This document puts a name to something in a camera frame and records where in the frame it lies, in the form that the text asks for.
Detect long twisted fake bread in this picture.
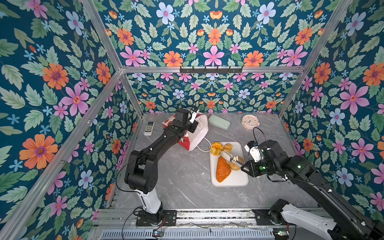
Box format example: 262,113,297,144
224,144,233,153

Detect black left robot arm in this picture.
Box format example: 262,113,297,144
124,107,199,226

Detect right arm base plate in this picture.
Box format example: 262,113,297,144
252,209,287,226

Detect round fake bagel bread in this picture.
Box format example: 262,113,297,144
229,156,245,171

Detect brown triangular fake pastry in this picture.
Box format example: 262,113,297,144
216,157,232,183

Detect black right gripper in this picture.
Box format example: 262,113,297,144
238,157,278,178

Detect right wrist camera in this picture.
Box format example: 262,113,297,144
244,141,262,163

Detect black hook rail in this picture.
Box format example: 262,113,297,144
179,66,243,75

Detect beige round alarm clock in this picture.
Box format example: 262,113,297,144
241,115,260,130

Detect white remote control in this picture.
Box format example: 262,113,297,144
144,121,155,136

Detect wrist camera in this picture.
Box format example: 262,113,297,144
190,107,199,124
244,141,262,163

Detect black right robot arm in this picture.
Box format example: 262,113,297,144
241,140,384,240

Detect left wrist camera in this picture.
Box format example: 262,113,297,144
190,107,199,124

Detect white red paper bag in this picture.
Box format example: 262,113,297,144
178,114,209,152

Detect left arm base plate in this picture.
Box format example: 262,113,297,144
136,210,178,227

